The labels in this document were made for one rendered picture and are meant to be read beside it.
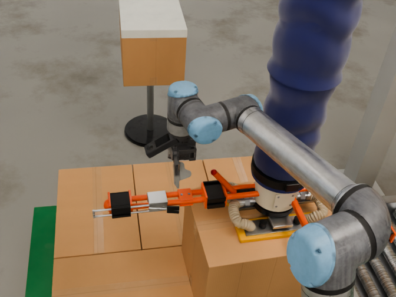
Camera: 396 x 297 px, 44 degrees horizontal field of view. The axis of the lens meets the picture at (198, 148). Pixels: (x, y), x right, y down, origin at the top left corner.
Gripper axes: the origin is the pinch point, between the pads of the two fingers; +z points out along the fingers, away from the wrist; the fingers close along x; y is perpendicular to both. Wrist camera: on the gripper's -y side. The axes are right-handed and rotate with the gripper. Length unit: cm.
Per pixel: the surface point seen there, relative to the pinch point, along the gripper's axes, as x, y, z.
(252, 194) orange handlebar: -2.2, 30.9, 12.9
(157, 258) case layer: 12, -2, 67
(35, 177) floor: 133, -68, 124
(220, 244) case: -13.4, 16.8, 26.2
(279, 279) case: -23, 40, 41
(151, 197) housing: 1.0, -7.0, 12.1
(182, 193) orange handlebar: 1.3, 4.5, 12.3
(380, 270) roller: -11, 99, 66
